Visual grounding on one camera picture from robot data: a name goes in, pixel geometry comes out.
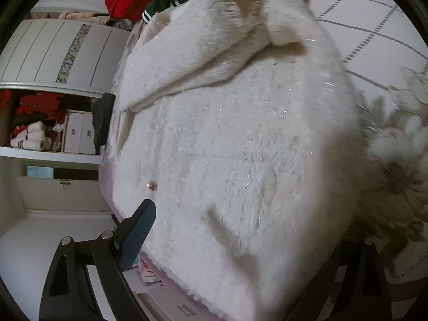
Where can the white wardrobe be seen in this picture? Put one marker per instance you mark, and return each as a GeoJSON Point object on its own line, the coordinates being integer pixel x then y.
{"type": "Point", "coordinates": [50, 107]}

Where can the dark hanging cloth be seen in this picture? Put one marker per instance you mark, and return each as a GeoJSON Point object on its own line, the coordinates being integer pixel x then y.
{"type": "Point", "coordinates": [103, 120]}

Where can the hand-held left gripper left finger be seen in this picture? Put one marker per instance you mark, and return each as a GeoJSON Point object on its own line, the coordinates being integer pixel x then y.
{"type": "Point", "coordinates": [138, 230]}

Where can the white fluffy coat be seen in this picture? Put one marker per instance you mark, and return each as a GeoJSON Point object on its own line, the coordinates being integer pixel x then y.
{"type": "Point", "coordinates": [240, 147]}

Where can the white striped socks roll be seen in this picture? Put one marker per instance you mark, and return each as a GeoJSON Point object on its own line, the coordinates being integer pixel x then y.
{"type": "Point", "coordinates": [30, 138]}

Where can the red clothes in wardrobe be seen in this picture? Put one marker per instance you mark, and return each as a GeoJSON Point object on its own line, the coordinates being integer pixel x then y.
{"type": "Point", "coordinates": [30, 105]}

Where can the beige cloth on wardrobe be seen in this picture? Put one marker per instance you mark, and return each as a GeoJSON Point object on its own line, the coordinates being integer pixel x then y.
{"type": "Point", "coordinates": [75, 15]}

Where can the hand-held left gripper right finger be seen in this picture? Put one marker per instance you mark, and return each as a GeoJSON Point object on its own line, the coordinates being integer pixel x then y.
{"type": "Point", "coordinates": [361, 284]}

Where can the floral bed sheet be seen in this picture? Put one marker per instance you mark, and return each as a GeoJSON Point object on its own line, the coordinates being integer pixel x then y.
{"type": "Point", "coordinates": [394, 174]}

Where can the white drawer box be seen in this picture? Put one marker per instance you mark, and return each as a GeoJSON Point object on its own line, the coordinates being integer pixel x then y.
{"type": "Point", "coordinates": [80, 132]}

